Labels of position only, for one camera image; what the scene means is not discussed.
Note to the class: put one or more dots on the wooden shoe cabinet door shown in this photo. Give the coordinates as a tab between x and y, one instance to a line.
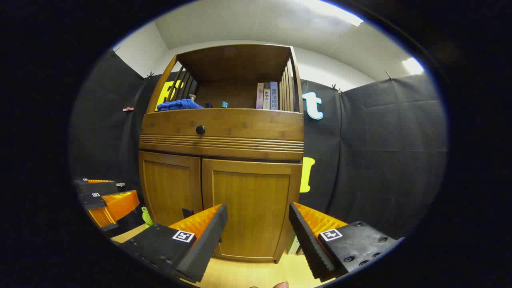
168	188
252	200

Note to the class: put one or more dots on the pink book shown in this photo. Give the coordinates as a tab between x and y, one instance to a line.
259	96

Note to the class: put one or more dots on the black backdrop cloth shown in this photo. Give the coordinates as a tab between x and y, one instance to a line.
380	140

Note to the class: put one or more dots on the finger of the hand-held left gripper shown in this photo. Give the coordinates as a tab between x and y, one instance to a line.
96	188
120	204

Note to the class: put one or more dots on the black round drawer knob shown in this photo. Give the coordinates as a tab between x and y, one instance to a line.
200	129

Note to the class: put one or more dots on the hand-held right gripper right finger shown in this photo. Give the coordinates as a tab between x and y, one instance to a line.
308	244

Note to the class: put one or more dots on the wooden double-door shoe cabinet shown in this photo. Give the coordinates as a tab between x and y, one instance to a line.
240	60

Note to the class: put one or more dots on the green frog toy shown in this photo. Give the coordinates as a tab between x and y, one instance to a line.
147	216

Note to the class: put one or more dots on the white and dark book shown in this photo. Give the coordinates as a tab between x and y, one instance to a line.
266	96

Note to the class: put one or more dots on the wooden ribbed drawer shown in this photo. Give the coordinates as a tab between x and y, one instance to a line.
248	124

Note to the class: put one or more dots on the blue folded towel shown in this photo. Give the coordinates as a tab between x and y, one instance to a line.
178	105

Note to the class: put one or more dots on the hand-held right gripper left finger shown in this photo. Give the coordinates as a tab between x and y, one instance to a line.
208	244

